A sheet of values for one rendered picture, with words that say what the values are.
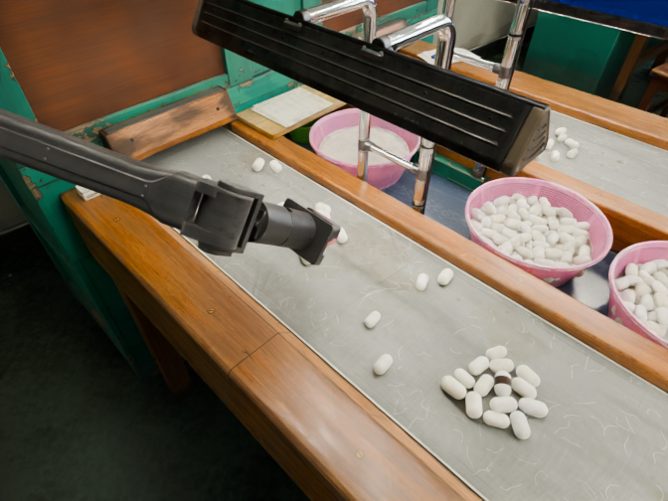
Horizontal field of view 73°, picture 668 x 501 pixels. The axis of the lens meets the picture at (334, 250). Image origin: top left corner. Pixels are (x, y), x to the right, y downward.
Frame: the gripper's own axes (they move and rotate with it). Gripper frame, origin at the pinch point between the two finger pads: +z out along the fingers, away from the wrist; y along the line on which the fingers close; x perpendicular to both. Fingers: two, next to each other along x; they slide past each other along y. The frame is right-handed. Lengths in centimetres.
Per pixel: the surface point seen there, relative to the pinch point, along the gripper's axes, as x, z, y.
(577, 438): 5.7, 6.1, -43.9
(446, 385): 8.5, -0.3, -27.7
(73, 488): 100, 8, 43
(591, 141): -43, 63, -15
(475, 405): 8.2, -0.3, -32.2
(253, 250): 10.3, -0.3, 14.1
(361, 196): -7.0, 16.1, 8.7
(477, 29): -129, 237, 122
